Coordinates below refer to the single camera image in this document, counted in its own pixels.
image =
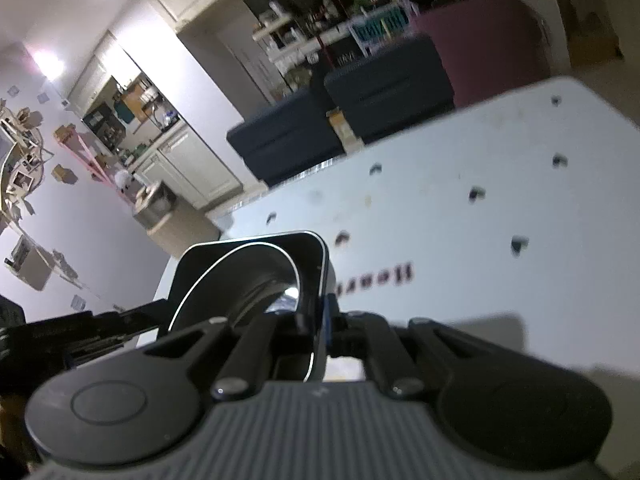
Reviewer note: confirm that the round steel bowl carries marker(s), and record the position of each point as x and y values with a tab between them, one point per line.
260	280

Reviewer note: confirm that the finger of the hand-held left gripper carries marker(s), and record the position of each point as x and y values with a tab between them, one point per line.
115	322

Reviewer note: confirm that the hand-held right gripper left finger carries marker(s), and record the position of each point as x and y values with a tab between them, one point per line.
280	330

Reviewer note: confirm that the pink ladder rack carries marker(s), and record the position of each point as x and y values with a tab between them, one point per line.
90	160

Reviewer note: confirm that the black lettered cabinet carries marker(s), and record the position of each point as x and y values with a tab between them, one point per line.
345	55

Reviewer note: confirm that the dark blue chair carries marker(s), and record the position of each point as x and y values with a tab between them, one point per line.
395	90
280	140

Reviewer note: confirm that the round ceiling light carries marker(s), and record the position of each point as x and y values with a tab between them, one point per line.
47	64

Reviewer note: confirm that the white kitchen base cabinet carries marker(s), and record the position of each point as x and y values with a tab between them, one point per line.
195	170

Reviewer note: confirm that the square steel container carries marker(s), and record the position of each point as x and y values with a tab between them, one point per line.
312	270

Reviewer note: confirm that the white kitchen wall cabinet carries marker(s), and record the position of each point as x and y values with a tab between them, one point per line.
95	75

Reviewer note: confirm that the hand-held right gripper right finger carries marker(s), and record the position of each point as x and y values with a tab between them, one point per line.
330	325

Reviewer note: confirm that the teal sign plate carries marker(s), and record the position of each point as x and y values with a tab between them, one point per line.
382	25

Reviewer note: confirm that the maroon sofa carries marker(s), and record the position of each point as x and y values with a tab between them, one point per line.
485	45

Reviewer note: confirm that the white storage shelf rack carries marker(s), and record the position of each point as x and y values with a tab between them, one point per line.
285	35

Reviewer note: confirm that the brown cardboard box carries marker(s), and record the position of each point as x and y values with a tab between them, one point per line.
592	37

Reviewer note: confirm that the wooden wall decoration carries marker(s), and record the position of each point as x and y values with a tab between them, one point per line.
20	160

